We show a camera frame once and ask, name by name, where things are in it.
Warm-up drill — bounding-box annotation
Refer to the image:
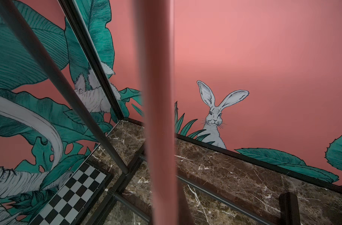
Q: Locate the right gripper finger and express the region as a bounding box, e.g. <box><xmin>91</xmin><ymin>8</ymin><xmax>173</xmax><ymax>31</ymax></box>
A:
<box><xmin>177</xmin><ymin>182</ymin><xmax>194</xmax><ymax>225</ymax></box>

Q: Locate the pink wire hanger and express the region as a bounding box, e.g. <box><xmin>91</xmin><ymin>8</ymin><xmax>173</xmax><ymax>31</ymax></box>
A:
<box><xmin>133</xmin><ymin>1</ymin><xmax>179</xmax><ymax>225</ymax></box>

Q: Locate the black clothes rack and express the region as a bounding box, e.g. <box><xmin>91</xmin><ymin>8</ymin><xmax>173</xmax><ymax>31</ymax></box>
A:
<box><xmin>0</xmin><ymin>0</ymin><xmax>301</xmax><ymax>225</ymax></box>

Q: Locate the checkerboard calibration plate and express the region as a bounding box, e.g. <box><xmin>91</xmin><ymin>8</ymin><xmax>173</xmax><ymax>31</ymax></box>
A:
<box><xmin>30</xmin><ymin>162</ymin><xmax>113</xmax><ymax>225</ymax></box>

